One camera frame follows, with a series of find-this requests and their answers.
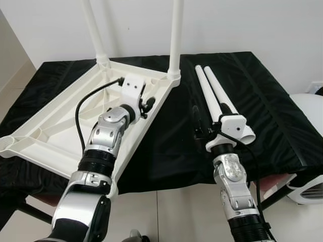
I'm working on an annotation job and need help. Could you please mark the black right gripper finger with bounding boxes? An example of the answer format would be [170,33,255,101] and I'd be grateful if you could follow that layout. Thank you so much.
[193,105,204,137]

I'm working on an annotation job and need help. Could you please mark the white plastic table top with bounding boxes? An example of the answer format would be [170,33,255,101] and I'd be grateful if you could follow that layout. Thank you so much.
[0,55,182,200]

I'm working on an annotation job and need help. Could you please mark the black metal table leg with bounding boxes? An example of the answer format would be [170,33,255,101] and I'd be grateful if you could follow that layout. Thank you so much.
[0,199,53,225]
[260,187,294,210]

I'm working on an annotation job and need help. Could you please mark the white rounded appliance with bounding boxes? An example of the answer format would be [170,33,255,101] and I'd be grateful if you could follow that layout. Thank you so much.
[288,93,323,205]

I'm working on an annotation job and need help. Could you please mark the red padded seat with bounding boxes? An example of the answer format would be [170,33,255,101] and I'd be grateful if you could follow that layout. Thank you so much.
[33,193,64,206]

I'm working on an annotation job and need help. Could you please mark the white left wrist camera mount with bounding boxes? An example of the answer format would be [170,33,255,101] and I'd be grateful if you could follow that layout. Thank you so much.
[121,73,147,110]

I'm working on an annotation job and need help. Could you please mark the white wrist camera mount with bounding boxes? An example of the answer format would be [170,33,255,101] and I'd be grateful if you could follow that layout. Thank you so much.
[206,115,248,151]
[121,73,147,110]

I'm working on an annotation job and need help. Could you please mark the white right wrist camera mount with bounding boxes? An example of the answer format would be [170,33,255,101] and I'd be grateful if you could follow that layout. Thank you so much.
[206,115,248,151]

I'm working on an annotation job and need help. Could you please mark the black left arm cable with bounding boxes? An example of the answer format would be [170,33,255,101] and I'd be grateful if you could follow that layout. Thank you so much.
[75,77,126,152]

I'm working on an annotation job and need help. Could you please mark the white wall socket with plug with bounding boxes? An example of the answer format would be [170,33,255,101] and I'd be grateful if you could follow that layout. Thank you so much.
[309,81,323,97]

